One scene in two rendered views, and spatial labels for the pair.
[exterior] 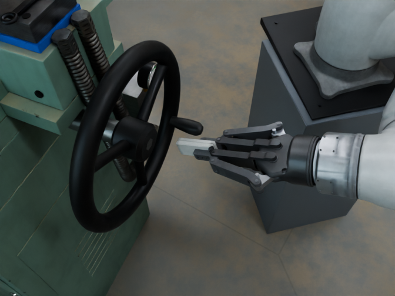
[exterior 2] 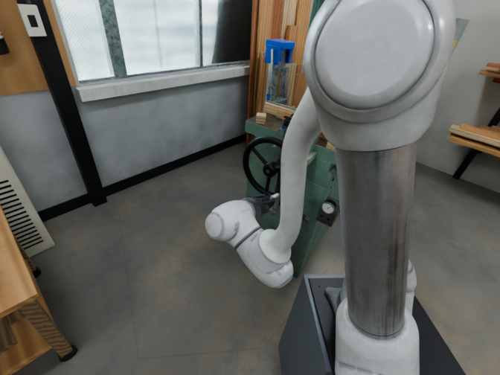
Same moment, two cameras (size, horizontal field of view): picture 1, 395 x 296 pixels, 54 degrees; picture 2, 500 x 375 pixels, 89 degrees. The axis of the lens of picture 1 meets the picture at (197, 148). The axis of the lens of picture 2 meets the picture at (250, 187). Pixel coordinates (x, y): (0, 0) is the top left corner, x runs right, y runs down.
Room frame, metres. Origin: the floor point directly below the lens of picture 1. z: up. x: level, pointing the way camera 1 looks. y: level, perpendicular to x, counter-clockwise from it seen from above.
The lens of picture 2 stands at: (0.38, -0.83, 1.38)
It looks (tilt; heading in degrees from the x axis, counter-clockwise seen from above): 36 degrees down; 97
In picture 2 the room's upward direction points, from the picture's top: 6 degrees clockwise
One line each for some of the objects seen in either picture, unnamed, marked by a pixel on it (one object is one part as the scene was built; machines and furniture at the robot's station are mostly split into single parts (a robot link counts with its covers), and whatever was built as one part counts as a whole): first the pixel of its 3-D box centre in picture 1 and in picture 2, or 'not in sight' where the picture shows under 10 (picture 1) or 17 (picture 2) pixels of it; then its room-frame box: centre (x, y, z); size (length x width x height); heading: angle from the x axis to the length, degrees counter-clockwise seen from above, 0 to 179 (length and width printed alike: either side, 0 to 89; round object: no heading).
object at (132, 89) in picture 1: (126, 90); (329, 211); (0.66, 0.17, 0.58); 0.12 x 0.08 x 0.08; 67
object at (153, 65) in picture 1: (148, 78); (328, 207); (0.63, 0.11, 0.65); 0.06 x 0.04 x 0.08; 157
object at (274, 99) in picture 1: (310, 141); (332, 353); (0.72, -0.35, 0.30); 0.30 x 0.30 x 0.60; 14
